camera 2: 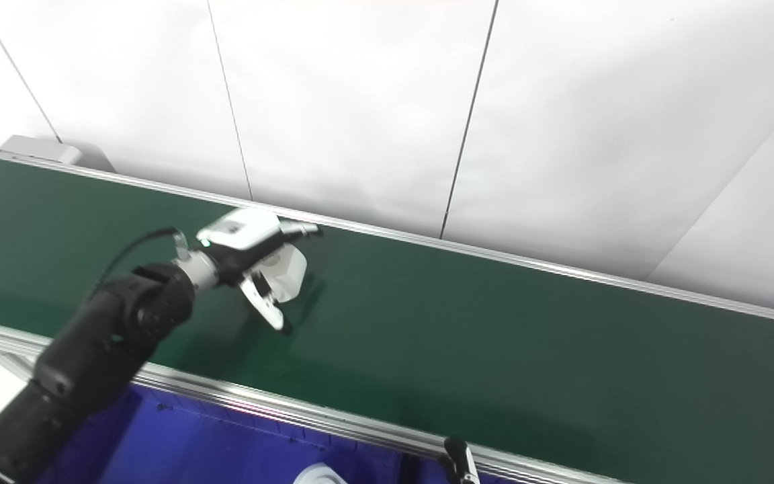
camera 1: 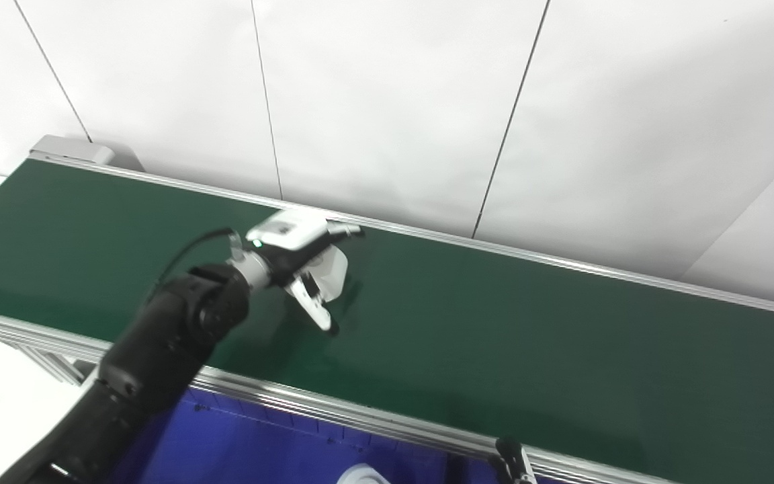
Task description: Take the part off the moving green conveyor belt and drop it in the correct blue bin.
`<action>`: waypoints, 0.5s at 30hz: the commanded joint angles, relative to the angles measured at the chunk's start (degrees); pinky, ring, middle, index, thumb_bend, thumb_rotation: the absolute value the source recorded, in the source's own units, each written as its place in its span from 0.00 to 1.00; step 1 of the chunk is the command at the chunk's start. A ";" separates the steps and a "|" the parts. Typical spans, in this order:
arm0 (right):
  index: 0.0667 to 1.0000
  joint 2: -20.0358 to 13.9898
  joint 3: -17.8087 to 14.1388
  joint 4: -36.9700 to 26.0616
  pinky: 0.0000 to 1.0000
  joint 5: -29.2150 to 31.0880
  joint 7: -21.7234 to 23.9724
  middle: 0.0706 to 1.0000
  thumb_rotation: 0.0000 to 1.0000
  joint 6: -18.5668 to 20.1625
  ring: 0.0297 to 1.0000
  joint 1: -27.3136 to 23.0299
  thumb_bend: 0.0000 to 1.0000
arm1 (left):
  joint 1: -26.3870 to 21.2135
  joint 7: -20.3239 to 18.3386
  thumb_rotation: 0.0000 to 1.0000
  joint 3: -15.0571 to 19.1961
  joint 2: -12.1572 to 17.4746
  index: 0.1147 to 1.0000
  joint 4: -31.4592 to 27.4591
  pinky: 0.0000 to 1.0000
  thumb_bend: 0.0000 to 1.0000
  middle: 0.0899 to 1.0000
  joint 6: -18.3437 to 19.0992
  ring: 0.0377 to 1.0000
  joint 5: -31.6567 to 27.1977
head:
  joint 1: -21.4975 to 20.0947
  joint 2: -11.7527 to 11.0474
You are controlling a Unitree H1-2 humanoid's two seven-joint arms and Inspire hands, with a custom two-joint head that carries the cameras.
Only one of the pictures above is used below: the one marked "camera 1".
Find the large blue plastic bin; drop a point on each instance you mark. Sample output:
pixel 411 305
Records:
pixel 259 450

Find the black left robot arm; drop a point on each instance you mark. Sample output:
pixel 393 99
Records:
pixel 158 349

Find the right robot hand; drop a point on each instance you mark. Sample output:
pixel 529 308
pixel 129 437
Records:
pixel 513 467

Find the green conveyor belt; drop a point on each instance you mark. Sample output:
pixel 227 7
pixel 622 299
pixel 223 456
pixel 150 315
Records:
pixel 494 323
pixel 293 396

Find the white round plastic part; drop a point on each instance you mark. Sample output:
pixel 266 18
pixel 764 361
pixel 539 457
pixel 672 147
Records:
pixel 363 476
pixel 333 272

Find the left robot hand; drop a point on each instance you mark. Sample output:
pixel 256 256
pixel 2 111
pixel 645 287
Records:
pixel 286 242

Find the grey conveyor end cover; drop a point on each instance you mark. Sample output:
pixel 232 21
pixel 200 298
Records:
pixel 71 149

